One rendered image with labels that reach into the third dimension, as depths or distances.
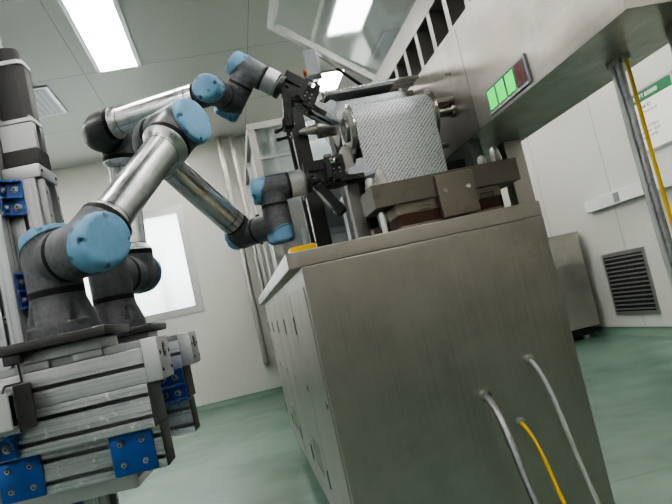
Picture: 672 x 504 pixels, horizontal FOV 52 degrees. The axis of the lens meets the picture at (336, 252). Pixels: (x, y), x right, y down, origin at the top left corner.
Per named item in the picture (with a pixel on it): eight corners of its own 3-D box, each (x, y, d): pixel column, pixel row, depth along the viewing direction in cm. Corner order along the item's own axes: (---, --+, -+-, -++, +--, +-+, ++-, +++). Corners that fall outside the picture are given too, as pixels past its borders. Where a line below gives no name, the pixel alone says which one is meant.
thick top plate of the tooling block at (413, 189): (364, 218, 192) (359, 197, 192) (498, 190, 198) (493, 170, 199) (375, 208, 176) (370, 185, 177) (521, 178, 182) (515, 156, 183)
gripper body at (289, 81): (323, 86, 200) (286, 66, 199) (310, 111, 199) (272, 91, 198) (320, 95, 208) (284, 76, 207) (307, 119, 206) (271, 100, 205)
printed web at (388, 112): (359, 254, 234) (326, 111, 238) (425, 240, 238) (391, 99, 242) (382, 240, 196) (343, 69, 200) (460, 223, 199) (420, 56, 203)
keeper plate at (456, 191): (442, 218, 178) (432, 177, 179) (478, 210, 180) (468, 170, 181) (445, 217, 176) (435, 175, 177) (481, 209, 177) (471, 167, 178)
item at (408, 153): (373, 200, 197) (358, 138, 199) (450, 185, 201) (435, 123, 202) (373, 200, 197) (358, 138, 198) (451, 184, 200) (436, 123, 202)
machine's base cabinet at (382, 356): (294, 447, 407) (263, 304, 414) (398, 420, 417) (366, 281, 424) (379, 632, 159) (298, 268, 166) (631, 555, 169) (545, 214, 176)
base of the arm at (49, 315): (15, 344, 140) (6, 296, 141) (41, 342, 155) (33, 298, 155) (90, 327, 141) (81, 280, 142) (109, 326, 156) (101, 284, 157)
